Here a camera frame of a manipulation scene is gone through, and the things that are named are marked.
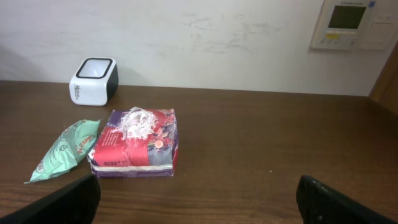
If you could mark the white wall switch plate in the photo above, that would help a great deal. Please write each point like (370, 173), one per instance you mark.
(379, 27)

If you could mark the white barcode scanner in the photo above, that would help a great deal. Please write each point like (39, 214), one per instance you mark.
(95, 82)

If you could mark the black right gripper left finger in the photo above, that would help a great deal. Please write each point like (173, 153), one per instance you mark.
(76, 202)

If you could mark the red purple tissue pack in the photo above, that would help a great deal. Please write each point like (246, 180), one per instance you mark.
(136, 143)

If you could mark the wall thermostat control panel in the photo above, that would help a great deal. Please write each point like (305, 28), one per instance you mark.
(339, 23)

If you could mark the mint green snack packet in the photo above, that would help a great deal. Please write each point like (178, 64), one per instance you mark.
(71, 147)

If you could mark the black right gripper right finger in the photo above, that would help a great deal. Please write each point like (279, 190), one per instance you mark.
(321, 204)

